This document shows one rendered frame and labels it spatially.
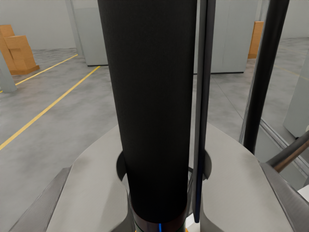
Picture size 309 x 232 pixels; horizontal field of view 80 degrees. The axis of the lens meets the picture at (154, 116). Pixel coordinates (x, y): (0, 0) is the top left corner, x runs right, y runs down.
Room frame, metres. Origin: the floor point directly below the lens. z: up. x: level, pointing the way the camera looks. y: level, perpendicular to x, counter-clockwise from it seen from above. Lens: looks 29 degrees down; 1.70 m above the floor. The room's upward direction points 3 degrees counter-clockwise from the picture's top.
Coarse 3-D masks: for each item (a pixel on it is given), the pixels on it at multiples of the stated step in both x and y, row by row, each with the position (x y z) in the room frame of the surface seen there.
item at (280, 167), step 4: (308, 140) 0.21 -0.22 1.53; (304, 144) 0.21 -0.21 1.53; (308, 144) 0.21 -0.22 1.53; (300, 148) 0.20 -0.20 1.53; (304, 148) 0.20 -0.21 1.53; (296, 152) 0.19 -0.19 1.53; (300, 152) 0.19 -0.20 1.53; (292, 156) 0.18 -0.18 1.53; (296, 156) 0.19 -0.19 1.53; (284, 160) 0.18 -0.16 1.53; (288, 160) 0.18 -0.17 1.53; (292, 160) 0.18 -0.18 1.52; (280, 164) 0.17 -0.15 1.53; (284, 164) 0.17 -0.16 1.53; (288, 164) 0.18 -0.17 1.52; (276, 168) 0.16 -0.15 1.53; (280, 168) 0.17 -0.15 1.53
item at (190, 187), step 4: (192, 172) 0.36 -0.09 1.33; (192, 176) 0.32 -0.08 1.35; (192, 180) 0.30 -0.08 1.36; (188, 184) 0.34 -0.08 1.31; (192, 184) 0.35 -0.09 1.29; (188, 188) 0.30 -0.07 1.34; (192, 188) 0.37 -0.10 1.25; (188, 192) 0.29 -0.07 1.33; (188, 196) 0.31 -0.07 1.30; (188, 200) 0.32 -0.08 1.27; (188, 204) 0.32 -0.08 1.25; (188, 208) 0.32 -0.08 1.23; (188, 212) 0.32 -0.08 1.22
